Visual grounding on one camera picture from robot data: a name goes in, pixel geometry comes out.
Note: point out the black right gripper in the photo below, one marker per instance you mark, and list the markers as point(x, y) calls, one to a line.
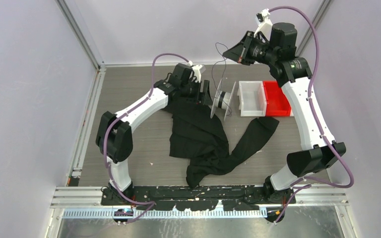
point(239, 53)

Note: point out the aluminium frame rail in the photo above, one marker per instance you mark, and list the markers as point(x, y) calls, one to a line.
point(85, 202)

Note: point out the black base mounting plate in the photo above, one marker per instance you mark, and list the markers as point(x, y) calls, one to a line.
point(167, 198)

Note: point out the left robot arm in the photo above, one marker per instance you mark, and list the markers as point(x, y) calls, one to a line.
point(114, 135)

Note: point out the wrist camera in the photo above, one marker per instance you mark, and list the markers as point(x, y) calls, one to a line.
point(198, 70)
point(265, 24)

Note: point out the white perforated cable spool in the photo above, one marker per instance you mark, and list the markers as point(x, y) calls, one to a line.
point(222, 100)

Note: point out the black cloth garment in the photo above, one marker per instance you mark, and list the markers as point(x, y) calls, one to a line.
point(201, 138)

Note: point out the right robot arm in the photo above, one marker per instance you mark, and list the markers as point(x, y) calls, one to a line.
point(293, 76)

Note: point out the white plastic bin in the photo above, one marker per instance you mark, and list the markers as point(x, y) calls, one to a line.
point(252, 99)

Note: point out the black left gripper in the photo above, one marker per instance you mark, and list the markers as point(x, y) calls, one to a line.
point(204, 97)

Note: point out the red plastic bin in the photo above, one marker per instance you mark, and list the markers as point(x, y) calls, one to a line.
point(277, 104)

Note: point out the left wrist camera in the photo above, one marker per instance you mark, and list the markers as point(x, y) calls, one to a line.
point(198, 70)

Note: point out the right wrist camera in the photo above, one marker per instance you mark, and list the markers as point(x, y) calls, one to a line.
point(265, 24)

